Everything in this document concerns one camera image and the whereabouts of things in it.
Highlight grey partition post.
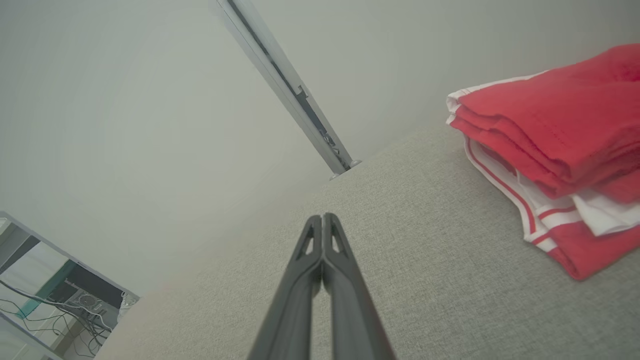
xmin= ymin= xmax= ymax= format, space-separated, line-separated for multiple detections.
xmin=210 ymin=0 xmax=362 ymax=181

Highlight red shorts white trim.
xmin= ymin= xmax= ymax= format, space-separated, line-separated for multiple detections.
xmin=446 ymin=44 xmax=640 ymax=203

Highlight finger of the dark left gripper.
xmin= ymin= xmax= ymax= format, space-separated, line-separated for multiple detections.
xmin=247 ymin=215 xmax=323 ymax=360
xmin=322 ymin=212 xmax=396 ymax=360

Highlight grey fabric sofa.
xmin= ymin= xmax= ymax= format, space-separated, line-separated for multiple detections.
xmin=95 ymin=122 xmax=640 ymax=360

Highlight red Bulls jersey white sleeves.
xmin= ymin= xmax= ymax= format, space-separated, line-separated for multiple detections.
xmin=464 ymin=135 xmax=640 ymax=281

